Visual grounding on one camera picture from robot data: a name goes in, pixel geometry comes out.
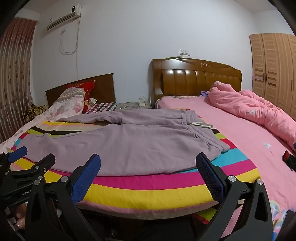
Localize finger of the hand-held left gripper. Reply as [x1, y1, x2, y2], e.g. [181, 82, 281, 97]
[10, 153, 56, 179]
[6, 146, 28, 164]

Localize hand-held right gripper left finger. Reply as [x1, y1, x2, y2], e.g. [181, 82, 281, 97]
[24, 153, 102, 241]

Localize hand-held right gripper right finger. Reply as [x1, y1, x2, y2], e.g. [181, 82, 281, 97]
[195, 152, 273, 241]

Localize purple pants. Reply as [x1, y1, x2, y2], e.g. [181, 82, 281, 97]
[17, 109, 230, 177]

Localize person's left hand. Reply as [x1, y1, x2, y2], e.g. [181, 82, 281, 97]
[13, 204, 28, 230]

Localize brown patterned blanket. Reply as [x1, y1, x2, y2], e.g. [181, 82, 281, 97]
[25, 103, 49, 122]

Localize striped colourful bed sheet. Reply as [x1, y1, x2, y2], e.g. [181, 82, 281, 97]
[5, 117, 259, 219]

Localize pale pink floral quilt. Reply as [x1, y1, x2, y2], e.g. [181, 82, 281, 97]
[0, 100, 86, 154]

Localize floral striped curtain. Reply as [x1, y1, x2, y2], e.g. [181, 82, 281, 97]
[0, 19, 38, 144]

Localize floral pink pillow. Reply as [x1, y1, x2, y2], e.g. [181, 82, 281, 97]
[54, 88, 85, 105]

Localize plaid cloth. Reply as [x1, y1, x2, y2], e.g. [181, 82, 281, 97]
[87, 102, 117, 114]

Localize black and red object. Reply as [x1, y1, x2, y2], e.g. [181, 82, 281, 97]
[282, 150, 296, 172]

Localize red floral pillow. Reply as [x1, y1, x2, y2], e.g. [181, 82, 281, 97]
[69, 81, 96, 114]

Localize floral covered nightstand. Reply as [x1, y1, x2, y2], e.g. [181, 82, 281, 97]
[115, 101, 152, 112]

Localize dark plain wooden headboard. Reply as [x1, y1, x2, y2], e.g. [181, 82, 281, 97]
[45, 73, 116, 108]

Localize glossy brown wooden headboard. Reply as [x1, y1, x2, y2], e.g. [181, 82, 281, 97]
[151, 57, 242, 109]

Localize light wooden wardrobe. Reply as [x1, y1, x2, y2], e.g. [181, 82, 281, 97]
[249, 33, 296, 115]

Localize white air conditioner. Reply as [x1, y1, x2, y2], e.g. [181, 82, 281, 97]
[46, 4, 82, 31]

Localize white air conditioner cable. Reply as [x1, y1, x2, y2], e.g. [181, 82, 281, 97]
[60, 15, 81, 79]

